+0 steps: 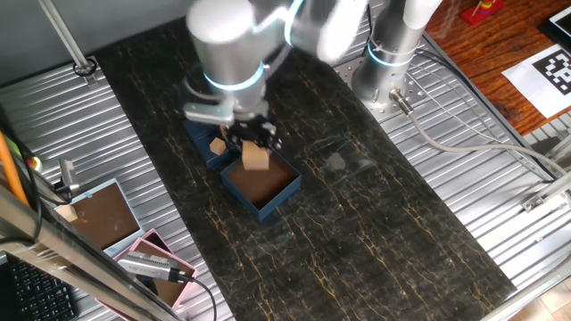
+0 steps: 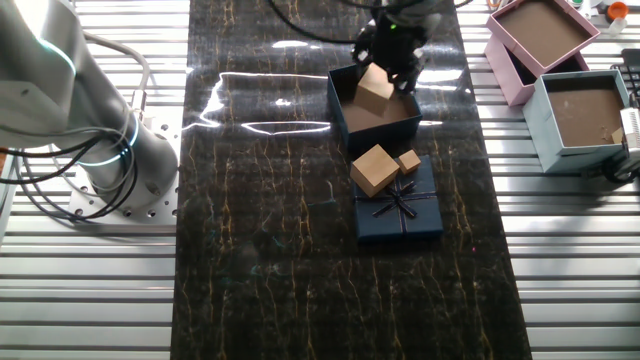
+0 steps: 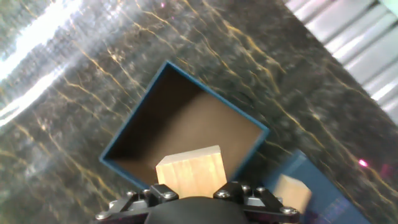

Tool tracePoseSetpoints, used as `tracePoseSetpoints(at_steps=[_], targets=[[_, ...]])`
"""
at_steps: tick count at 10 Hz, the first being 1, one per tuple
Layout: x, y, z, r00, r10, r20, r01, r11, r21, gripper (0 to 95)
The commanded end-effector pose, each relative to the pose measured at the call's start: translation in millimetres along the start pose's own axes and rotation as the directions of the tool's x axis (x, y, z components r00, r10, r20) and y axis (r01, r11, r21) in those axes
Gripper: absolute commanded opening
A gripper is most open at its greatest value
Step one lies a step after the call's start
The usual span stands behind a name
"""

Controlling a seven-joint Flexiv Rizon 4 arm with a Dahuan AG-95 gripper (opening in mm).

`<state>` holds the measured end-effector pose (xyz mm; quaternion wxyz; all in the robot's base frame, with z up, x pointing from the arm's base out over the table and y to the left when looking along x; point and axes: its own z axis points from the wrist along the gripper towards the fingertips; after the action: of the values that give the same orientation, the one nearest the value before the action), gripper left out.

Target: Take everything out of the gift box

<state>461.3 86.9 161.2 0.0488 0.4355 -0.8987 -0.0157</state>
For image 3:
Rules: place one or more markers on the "small wooden cube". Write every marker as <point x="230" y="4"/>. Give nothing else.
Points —
<point x="292" y="193"/>

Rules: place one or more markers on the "large wooden block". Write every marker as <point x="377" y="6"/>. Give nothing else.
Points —
<point x="192" y="177"/>

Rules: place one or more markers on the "dark blue open gift box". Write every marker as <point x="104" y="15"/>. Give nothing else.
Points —
<point x="202" y="124"/>

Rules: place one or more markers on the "black gold marble mat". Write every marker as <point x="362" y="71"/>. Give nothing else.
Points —
<point x="280" y="77"/>

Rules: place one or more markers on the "dark blue ribboned box lid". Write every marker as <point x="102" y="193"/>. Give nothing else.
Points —
<point x="323" y="193"/>

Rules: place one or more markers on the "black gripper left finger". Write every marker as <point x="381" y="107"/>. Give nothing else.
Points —
<point x="158" y="193"/>

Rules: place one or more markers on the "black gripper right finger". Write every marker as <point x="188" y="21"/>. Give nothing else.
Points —
<point x="239" y="191"/>

